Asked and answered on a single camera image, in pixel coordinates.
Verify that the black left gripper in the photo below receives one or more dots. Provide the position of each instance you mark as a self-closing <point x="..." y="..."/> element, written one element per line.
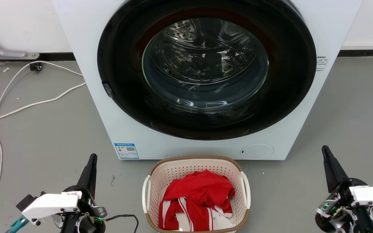
<point x="91" y="210"/>

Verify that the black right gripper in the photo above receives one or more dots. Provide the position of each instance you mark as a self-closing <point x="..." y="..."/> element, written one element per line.
<point x="345" y="213"/>

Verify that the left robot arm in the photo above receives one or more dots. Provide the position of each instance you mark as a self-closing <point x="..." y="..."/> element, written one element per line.
<point x="16" y="225"/>

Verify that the beige plastic laundry basket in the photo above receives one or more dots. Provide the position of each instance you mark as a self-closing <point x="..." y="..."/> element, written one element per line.
<point x="173" y="171"/>

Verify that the blue energy label sticker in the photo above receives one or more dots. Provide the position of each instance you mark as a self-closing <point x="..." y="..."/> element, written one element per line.
<point x="126" y="150"/>

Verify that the round white filter cover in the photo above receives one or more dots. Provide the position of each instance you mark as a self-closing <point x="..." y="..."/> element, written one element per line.
<point x="257" y="151"/>

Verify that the black round washer door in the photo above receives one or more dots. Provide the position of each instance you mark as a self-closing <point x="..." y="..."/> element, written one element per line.
<point x="125" y="81"/>

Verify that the white front-load washing machine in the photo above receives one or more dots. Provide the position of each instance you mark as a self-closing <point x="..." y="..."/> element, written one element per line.
<point x="86" y="64"/>

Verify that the red and white garment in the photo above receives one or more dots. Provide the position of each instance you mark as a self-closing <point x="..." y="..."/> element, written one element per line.
<point x="199" y="197"/>

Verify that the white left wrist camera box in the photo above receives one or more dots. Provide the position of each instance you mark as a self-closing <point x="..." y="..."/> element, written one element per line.
<point x="50" y="204"/>

